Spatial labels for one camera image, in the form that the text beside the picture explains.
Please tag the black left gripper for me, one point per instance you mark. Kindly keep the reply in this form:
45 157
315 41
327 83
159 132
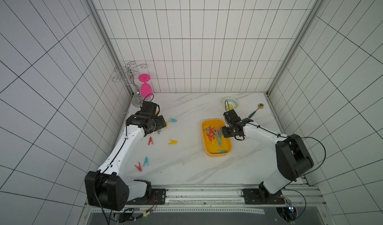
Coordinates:
160 124

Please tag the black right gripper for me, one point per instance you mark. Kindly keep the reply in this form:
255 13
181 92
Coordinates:
226 131

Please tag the yellow storage box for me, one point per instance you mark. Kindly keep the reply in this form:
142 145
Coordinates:
211 149

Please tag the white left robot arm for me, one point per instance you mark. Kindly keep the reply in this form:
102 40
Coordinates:
108 187

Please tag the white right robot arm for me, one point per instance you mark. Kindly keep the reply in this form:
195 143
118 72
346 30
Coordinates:
292 156

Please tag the patterned yellow blue bowl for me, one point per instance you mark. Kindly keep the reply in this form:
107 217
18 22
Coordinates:
230 103

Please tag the pink plastic wine glass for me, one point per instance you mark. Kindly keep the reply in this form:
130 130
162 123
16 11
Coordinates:
146 89

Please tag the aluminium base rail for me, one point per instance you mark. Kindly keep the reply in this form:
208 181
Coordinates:
231 199

